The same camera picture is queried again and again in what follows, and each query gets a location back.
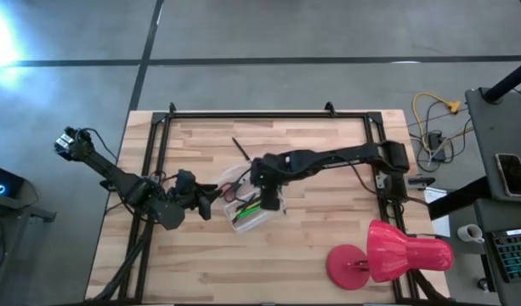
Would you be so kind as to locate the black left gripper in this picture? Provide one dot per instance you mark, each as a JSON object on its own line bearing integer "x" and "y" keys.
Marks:
{"x": 188, "y": 191}

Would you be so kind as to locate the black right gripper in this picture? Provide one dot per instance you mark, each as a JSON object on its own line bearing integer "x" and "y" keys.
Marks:
{"x": 268, "y": 174}

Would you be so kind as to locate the dark green pen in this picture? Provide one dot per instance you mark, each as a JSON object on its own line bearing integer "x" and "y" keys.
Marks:
{"x": 245, "y": 203}

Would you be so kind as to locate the black pen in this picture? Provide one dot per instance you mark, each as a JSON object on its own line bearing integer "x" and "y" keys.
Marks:
{"x": 241, "y": 149}

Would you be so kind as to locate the green marker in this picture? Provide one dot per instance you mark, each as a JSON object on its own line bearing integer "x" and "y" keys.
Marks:
{"x": 247, "y": 212}

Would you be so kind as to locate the clear plastic supply box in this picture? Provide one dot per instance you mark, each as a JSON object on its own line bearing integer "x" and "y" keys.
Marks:
{"x": 251, "y": 221}

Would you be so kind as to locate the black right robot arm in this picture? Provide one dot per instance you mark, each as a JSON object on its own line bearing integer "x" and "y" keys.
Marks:
{"x": 341, "y": 155}

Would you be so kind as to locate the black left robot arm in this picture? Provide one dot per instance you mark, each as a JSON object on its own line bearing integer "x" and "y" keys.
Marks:
{"x": 111, "y": 172}

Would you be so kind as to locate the red desk lamp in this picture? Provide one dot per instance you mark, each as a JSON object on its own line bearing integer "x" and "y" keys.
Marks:
{"x": 392, "y": 251}

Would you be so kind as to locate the black power adapter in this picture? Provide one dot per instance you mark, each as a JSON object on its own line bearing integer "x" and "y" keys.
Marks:
{"x": 435, "y": 140}

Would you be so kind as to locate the grey stand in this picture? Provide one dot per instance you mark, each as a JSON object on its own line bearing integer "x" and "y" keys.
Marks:
{"x": 30, "y": 210}

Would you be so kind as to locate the white paper sheet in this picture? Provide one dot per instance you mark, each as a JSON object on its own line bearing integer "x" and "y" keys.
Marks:
{"x": 443, "y": 225}

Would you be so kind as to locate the black desk bar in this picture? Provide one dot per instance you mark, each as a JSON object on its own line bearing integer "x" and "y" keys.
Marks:
{"x": 455, "y": 202}

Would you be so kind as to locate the black device blue light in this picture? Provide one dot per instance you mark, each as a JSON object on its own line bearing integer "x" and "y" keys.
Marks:
{"x": 7, "y": 180}

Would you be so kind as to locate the white mug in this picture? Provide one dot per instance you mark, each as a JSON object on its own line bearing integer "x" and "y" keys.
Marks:
{"x": 470, "y": 232}

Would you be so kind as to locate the dark grey keyboard desk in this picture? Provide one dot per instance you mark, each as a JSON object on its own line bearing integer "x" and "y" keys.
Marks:
{"x": 483, "y": 212}

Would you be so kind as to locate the grey side desk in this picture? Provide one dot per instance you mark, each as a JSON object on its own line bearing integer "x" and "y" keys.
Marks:
{"x": 494, "y": 127}

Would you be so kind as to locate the black caster wheel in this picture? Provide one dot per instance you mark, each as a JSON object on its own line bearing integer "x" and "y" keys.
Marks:
{"x": 482, "y": 284}

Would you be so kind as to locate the black smartphone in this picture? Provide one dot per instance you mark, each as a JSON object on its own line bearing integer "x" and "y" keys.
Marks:
{"x": 513, "y": 174}

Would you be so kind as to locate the black pole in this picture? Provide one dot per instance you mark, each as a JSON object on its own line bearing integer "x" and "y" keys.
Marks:
{"x": 508, "y": 81}

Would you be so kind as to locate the backlit keyboard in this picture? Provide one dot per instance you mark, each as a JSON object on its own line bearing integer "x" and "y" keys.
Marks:
{"x": 515, "y": 255}

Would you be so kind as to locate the black aluminium table frame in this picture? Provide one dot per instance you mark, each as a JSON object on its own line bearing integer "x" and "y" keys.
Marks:
{"x": 264, "y": 115}

